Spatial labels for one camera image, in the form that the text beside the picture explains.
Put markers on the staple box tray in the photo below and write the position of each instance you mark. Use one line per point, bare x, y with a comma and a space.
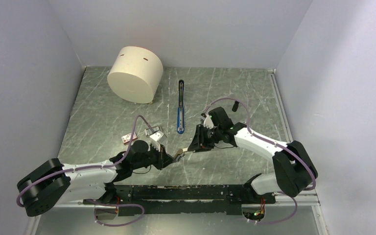
154, 129

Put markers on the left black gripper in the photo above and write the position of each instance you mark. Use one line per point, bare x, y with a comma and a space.
163, 158

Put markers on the blue stapler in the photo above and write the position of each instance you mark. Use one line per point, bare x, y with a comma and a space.
181, 112

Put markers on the cream cylindrical container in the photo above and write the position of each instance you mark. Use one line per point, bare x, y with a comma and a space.
135, 75

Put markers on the small black cylinder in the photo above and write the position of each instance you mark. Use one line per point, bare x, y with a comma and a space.
235, 106

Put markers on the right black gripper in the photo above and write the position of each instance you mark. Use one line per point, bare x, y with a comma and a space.
197, 145

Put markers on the light blue small case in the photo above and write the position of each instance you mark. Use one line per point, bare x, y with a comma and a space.
179, 154

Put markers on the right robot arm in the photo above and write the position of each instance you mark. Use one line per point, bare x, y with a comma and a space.
293, 168

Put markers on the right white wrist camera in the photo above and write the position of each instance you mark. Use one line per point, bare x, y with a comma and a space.
206, 121

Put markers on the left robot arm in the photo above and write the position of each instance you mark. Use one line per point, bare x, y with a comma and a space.
54, 182

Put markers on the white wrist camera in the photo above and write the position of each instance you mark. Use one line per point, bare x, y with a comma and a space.
206, 121
158, 139

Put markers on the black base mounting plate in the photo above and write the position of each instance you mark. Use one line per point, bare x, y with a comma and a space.
155, 199

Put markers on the red white staple box sleeve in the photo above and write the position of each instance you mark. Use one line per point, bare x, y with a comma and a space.
128, 137

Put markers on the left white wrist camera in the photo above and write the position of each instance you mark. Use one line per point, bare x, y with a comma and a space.
158, 139

